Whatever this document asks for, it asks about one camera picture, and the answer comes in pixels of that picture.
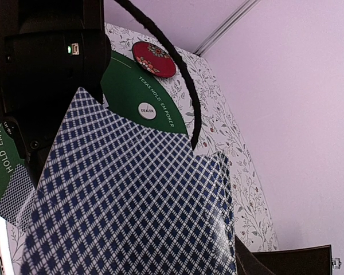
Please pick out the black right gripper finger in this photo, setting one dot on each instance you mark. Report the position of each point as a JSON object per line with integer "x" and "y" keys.
{"x": 247, "y": 263}

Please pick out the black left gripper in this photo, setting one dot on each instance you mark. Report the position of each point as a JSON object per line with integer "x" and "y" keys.
{"x": 48, "y": 50}

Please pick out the red floral round tin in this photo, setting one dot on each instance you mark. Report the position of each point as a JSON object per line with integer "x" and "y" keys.
{"x": 153, "y": 59}

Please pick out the dealt cards bottom pile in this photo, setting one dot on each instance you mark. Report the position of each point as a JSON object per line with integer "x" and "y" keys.
{"x": 18, "y": 199}

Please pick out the blue playing card deck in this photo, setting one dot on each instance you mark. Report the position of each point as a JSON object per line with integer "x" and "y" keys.
{"x": 116, "y": 197}

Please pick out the black poker chip case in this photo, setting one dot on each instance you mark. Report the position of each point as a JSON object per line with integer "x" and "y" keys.
{"x": 311, "y": 260}

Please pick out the white dealer button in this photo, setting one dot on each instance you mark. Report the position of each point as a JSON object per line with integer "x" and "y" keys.
{"x": 147, "y": 111}

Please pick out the left aluminium frame post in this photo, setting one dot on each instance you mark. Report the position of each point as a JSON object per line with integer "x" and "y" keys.
{"x": 225, "y": 26}

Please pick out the round green poker mat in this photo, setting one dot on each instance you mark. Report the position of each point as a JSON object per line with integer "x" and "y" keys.
{"x": 125, "y": 85}

